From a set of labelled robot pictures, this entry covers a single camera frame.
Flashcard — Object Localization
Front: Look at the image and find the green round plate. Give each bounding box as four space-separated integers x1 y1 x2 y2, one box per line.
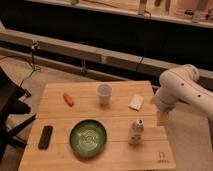
69 119 107 158

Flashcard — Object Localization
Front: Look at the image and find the black remote control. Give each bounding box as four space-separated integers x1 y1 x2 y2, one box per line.
38 126 53 150

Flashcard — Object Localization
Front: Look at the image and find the white plastic bottle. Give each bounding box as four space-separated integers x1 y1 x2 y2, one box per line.
128 119 144 145

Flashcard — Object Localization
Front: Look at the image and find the translucent plastic cup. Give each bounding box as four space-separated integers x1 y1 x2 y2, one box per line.
97 84 112 105

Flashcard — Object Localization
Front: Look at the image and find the wooden slatted table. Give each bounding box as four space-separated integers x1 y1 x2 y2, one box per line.
18 81 176 171

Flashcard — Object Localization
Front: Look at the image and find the orange carrot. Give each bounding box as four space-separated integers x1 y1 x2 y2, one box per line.
63 93 74 107

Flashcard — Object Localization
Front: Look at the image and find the black floor cable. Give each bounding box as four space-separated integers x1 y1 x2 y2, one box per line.
0 41 42 88

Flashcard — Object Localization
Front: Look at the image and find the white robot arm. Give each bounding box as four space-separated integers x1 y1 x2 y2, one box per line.
153 64 213 122

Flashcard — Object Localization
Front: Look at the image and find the black chair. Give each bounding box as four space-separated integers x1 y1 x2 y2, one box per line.
0 67 35 162

